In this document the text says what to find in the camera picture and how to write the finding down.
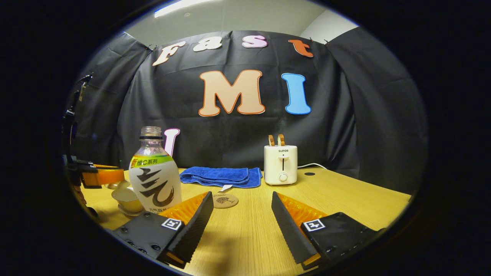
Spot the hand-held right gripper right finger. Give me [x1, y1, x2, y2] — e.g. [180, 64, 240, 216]
[271, 191, 380, 270]

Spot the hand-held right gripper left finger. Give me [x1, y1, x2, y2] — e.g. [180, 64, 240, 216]
[114, 191, 214, 269]

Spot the white teacup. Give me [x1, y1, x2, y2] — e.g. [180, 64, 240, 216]
[111, 187, 144, 213]

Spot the round cork coaster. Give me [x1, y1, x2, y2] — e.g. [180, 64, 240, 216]
[212, 192, 239, 209]

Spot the labelled plastic water bottle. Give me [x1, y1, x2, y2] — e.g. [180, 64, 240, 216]
[129, 126, 182, 213]

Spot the white saucer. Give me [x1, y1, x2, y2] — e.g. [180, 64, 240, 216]
[117, 205, 148, 217]

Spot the blue folded towel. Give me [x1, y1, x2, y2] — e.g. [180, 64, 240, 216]
[180, 166, 263, 191]

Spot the white toaster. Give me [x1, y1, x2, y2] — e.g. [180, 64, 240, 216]
[264, 145, 298, 186]

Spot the black backdrop cloth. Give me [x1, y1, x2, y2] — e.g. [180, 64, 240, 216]
[67, 27, 428, 194]

